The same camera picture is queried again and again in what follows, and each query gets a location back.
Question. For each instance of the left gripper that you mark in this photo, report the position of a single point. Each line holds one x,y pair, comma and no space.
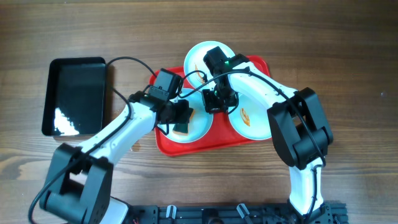
182,112

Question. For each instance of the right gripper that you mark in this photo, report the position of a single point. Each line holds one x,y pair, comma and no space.
218,103

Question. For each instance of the green orange sponge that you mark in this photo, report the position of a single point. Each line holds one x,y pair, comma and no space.
181,127

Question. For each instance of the light blue plate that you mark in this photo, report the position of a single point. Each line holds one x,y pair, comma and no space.
194,61
250,120
198,126

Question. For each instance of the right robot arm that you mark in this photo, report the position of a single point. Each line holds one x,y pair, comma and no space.
299,129

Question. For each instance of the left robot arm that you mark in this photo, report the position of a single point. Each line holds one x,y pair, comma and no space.
78,184

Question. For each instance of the red plastic serving tray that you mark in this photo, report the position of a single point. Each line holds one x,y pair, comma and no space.
221,133

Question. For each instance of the black water tray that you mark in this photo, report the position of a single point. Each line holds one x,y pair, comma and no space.
75,97

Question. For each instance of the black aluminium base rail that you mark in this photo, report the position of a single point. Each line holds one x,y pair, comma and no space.
239,214

